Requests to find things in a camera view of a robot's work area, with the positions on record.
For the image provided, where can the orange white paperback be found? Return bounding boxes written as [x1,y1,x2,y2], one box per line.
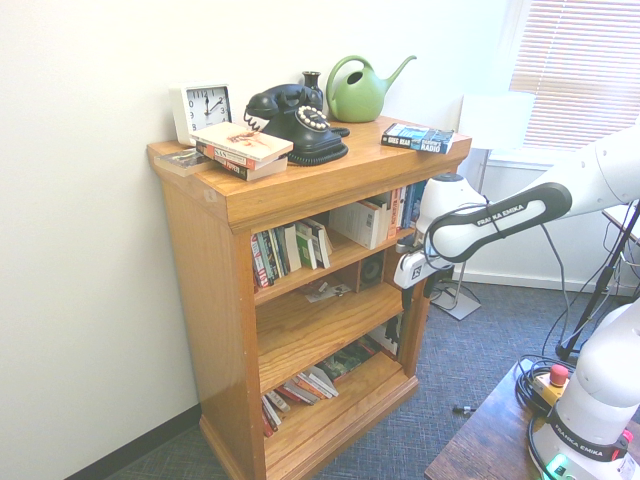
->
[289,372,331,404]

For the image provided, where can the white square analog clock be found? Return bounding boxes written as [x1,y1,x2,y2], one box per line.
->
[168,83,235,147]

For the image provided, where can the white black illustrated book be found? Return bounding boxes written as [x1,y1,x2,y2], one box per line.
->
[372,314,404,359]

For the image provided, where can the black spine thick book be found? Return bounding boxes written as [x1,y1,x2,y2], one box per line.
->
[212,155,290,182]

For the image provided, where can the white page edge paperback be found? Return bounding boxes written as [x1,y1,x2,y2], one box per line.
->
[369,193,392,246]

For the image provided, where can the white shade floor lamp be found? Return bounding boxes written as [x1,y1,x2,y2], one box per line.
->
[430,92,536,321]

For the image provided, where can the dark blue spine book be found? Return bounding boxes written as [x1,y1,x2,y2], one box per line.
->
[401,184,415,231]

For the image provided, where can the grey green spine paperback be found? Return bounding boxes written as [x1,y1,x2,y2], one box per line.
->
[272,228,291,279]

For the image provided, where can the blue Darwin's Radio paperback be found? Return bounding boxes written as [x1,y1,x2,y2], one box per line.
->
[381,122,456,155]

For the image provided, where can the black vase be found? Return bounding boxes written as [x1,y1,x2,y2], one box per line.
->
[301,70,324,109]

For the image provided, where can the window blinds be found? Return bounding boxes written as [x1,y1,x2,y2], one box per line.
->
[509,0,640,151]

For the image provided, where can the orange white spine book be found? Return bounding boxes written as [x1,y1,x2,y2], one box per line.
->
[195,142,289,171]

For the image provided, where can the white loose papers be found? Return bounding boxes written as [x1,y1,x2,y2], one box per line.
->
[303,281,354,304]

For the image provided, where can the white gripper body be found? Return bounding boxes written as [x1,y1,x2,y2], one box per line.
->
[394,249,454,290]

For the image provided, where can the wooden bookshelf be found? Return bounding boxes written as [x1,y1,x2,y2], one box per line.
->
[146,115,473,480]

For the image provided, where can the thick white paperback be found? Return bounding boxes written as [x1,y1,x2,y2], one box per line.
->
[283,224,304,274]

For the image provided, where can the white grey thin book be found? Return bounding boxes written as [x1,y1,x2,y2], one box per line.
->
[264,389,291,414]

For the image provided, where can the large cream cover paperback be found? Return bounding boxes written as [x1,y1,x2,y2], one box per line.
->
[328,199,384,250]

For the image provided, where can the small dark cover paperback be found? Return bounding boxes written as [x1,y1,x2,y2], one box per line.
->
[153,147,211,177]

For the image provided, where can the green plastic watering can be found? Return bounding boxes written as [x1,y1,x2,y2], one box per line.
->
[325,54,418,124]

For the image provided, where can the black rotary telephone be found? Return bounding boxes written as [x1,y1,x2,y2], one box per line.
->
[243,83,351,167]

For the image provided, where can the red emergency stop button box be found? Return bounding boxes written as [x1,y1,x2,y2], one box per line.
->
[532,363,571,407]

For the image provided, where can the red spine thin book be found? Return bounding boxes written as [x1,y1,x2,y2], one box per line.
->
[260,399,280,439]

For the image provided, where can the black spine white paperback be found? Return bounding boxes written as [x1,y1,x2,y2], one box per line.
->
[308,218,333,270]

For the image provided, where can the red white spine book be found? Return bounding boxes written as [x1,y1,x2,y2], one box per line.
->
[251,233,269,293]

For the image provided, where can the dark green cover book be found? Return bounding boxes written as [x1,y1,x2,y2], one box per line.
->
[317,339,382,384]

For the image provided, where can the green cover paperback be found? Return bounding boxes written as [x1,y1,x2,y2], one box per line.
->
[294,221,319,271]

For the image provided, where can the blue Thailand guide book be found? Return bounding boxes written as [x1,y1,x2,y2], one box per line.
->
[412,181,427,226]

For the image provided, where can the dark wooden table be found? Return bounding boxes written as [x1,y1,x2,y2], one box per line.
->
[423,357,640,480]

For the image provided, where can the white grey paperback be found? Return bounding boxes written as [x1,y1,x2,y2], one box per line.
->
[307,366,340,399]

